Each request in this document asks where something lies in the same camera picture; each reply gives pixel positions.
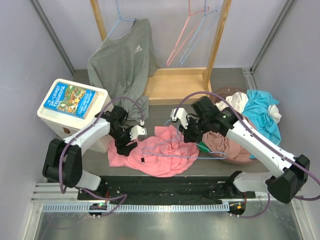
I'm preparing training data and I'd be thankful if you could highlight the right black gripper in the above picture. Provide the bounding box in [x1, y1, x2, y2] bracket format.
[179, 115, 211, 144]

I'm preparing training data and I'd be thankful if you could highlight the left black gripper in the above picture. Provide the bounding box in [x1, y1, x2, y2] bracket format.
[109, 126, 138, 156]

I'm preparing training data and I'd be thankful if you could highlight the pink t shirt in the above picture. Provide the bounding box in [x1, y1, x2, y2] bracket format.
[107, 125, 200, 178]

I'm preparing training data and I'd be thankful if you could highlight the light blue wire hanger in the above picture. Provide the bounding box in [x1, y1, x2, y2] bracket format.
[142, 123, 228, 160]

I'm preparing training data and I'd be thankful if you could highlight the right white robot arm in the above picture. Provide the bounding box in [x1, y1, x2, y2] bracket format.
[170, 96, 310, 204]

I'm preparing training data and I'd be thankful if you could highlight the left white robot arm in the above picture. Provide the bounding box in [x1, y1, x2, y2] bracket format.
[42, 106, 140, 200]

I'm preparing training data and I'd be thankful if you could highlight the mauve shirt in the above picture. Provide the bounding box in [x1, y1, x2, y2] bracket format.
[202, 131, 256, 165]

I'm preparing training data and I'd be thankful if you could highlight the cyan shirt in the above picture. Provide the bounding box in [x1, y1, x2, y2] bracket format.
[242, 90, 282, 146]

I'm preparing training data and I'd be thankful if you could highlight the grey adidas shirt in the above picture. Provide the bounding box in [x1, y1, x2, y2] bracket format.
[87, 18, 159, 121]

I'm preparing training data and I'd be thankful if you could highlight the blue hanger holding grey shirt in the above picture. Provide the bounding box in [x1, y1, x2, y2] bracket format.
[106, 0, 137, 38]

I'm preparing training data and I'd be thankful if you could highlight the green garment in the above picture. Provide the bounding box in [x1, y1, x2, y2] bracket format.
[196, 141, 210, 153]

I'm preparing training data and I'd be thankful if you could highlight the wooden clothes rack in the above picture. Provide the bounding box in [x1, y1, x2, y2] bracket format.
[93, 0, 231, 105]

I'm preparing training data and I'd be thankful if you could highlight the brown laundry basket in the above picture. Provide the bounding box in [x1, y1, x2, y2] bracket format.
[199, 87, 256, 165]

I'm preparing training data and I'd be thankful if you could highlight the white garment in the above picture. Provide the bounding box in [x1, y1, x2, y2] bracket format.
[225, 90, 282, 124]

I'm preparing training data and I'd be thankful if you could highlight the blue treehouse book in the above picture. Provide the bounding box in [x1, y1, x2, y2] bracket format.
[43, 82, 98, 119]

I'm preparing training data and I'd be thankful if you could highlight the white foam box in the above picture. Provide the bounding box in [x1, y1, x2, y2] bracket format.
[37, 78, 111, 139]

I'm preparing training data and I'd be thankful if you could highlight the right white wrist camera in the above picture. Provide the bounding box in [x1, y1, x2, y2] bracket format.
[170, 107, 189, 129]

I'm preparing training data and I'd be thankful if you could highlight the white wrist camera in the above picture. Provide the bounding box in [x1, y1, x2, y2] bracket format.
[170, 107, 189, 129]
[129, 120, 147, 141]

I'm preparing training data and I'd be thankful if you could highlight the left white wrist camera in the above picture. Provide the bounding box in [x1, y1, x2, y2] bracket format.
[129, 120, 147, 141]

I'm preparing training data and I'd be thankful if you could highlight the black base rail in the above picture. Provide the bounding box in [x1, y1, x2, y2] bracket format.
[77, 174, 258, 206]

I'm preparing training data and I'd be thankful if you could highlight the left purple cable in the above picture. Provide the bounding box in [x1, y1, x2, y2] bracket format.
[59, 96, 146, 196]

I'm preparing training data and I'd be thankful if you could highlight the white slotted cable duct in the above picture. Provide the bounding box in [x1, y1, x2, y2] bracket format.
[42, 202, 230, 214]

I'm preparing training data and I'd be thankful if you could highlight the pink wire hanger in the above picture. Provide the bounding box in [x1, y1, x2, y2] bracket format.
[166, 0, 205, 67]

